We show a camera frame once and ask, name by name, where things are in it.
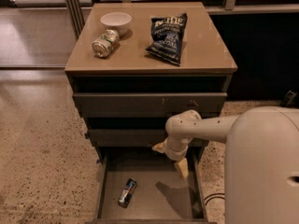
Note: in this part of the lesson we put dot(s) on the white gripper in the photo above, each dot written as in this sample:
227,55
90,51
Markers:
172,152

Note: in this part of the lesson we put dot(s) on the redbull can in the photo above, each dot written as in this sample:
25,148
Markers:
127,193

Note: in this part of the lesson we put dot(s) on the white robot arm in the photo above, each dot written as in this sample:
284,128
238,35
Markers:
261,165

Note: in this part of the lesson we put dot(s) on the open bottom drawer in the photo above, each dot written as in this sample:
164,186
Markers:
161,196

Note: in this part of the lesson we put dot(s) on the top drawer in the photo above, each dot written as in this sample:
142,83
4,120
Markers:
147,105

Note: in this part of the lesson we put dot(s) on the middle drawer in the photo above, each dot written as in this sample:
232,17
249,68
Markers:
126,137

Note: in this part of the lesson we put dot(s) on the brown drawer cabinet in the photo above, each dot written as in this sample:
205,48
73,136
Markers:
206,64

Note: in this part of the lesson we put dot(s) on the green white soda can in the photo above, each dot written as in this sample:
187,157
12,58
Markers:
106,43

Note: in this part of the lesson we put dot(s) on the blue kettle chips bag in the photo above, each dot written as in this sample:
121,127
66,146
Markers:
167,37

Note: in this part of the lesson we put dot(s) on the dark floor object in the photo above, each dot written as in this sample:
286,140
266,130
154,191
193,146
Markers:
290,99

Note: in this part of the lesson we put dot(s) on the white bowl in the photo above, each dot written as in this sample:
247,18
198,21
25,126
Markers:
118,21

